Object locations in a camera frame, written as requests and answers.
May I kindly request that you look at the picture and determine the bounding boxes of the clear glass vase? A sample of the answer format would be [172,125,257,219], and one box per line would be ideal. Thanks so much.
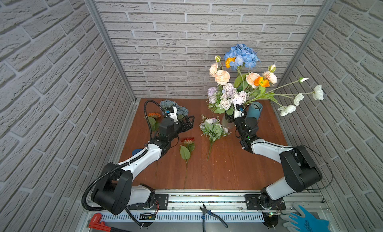
[221,114,235,129]

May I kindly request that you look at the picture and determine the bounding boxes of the dusty blue hydrangea stem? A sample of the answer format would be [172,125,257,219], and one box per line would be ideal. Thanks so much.
[160,100,189,118]

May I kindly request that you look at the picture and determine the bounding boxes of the white lilac bouquet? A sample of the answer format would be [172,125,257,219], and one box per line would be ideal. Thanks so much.
[199,115,230,161]
[207,83,248,116]

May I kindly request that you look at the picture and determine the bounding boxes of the orange yellow flower stem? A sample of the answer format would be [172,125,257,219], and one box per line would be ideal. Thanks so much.
[225,56,270,89]

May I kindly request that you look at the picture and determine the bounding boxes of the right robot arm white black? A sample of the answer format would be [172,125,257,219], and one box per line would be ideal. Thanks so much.
[233,116,323,208]

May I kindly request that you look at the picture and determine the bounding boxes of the teal ceramic vase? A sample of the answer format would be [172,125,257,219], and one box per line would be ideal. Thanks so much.
[246,101,263,121]

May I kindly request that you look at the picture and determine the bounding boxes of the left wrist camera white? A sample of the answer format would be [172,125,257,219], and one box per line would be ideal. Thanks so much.
[167,107,178,122]

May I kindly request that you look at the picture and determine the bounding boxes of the aluminium mounting rail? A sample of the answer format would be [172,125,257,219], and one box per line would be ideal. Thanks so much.
[86,188,324,224]

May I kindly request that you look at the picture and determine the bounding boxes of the blue handled pliers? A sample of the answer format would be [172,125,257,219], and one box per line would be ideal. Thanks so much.
[199,204,228,232]

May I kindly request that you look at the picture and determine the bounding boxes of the red clamp tool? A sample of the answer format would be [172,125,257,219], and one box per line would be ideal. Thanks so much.
[87,213,129,232]

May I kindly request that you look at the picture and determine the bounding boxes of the red gerbera flower stem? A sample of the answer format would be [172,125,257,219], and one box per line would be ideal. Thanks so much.
[180,137,195,189]

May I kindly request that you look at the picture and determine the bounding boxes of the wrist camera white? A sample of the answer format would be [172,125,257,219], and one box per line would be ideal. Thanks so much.
[167,107,178,122]
[233,108,244,119]

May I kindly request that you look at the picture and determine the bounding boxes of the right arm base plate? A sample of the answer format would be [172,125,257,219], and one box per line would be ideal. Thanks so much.
[244,194,286,211]

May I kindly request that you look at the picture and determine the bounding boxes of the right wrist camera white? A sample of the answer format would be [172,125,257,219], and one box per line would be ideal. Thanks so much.
[233,108,244,119]

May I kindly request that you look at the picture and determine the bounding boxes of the blue hydrangea flower stem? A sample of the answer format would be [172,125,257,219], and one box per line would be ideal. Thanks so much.
[224,44,259,89]

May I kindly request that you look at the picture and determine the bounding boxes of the blue grey work glove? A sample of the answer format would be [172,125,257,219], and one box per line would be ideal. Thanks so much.
[280,204,330,232]

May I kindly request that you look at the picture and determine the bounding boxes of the orange gerbera flower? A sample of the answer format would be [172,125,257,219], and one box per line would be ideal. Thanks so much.
[147,113,161,132]

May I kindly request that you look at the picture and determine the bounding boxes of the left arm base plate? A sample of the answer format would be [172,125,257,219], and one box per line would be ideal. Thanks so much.
[128,194,169,210]

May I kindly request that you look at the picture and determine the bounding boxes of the white ranunculus flower stem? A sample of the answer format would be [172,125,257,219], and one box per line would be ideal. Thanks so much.
[248,77,325,117]

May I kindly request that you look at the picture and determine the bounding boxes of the blue oval dish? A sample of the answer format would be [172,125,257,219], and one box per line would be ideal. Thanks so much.
[132,149,144,156]

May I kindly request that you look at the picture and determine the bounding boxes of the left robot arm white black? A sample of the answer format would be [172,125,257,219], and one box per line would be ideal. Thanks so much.
[81,116,194,215]

